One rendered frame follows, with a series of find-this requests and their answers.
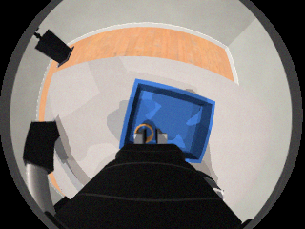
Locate blue plastic crate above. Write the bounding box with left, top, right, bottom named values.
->
left=119, top=79, right=215, bottom=163

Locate bronze bushing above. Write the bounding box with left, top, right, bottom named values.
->
left=134, top=123, right=153, bottom=143

